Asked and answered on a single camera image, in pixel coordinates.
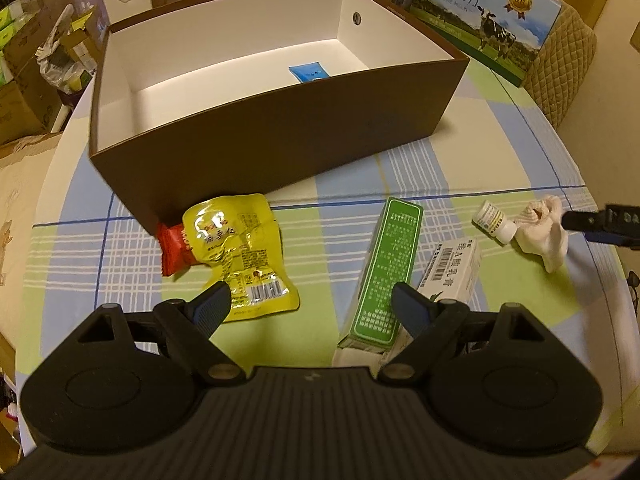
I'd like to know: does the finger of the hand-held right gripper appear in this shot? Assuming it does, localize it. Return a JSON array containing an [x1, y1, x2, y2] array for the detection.
[[560, 209, 609, 232]]

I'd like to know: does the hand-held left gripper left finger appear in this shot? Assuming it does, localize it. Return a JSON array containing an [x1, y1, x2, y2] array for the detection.
[[75, 280, 246, 387]]

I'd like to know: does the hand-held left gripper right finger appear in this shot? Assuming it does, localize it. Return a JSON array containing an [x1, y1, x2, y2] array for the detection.
[[375, 281, 552, 386]]

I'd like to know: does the green medicine box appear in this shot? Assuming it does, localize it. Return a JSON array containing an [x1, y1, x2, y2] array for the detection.
[[332, 197, 425, 368]]

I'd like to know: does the white ointment box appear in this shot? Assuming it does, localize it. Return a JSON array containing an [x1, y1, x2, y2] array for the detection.
[[385, 237, 484, 361]]

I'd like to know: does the red snack packet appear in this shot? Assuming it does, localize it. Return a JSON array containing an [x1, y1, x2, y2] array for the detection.
[[156, 222, 197, 277]]

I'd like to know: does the yellow snack packet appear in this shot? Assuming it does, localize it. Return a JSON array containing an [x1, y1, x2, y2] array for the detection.
[[181, 193, 301, 324]]

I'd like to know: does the small white pill bottle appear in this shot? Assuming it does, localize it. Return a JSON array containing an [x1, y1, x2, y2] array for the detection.
[[471, 200, 518, 245]]

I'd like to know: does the brown cardboard box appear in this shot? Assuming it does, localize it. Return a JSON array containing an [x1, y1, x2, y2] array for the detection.
[[89, 0, 471, 237]]

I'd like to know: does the checked tablecloth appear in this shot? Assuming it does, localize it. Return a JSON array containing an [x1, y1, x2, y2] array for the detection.
[[15, 60, 632, 457]]

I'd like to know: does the beige quilted cushion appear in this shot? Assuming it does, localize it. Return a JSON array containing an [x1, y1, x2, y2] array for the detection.
[[522, 4, 599, 132]]

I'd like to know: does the flat beige cardboard sheet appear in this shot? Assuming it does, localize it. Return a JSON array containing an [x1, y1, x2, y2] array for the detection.
[[0, 132, 64, 313]]

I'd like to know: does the light blue milk carton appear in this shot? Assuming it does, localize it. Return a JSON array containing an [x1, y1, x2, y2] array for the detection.
[[410, 0, 564, 89]]

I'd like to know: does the small blue packet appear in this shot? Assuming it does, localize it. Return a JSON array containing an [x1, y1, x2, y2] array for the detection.
[[288, 61, 332, 84]]

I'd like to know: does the brown cardboard carton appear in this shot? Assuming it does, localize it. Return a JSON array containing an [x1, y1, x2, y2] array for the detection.
[[0, 10, 67, 144]]

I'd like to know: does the grey crumpled plastic bag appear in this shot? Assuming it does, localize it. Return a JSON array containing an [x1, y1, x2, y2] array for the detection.
[[35, 4, 97, 94]]

